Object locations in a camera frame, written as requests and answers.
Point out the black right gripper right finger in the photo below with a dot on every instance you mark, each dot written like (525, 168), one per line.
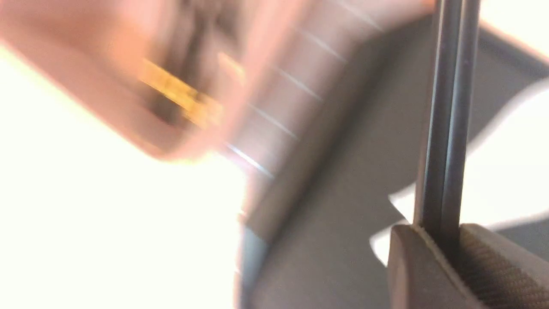
(500, 273)

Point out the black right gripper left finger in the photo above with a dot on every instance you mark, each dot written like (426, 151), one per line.
(420, 277)

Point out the black chopstick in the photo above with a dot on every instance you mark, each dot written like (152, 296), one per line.
(460, 107)
(432, 164)

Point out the black tray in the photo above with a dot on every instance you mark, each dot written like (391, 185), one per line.
(320, 236)

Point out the pink grid tablecloth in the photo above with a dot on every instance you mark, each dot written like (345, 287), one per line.
(297, 80)

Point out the gold tipped chopstick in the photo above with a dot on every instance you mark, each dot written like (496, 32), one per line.
(177, 102)

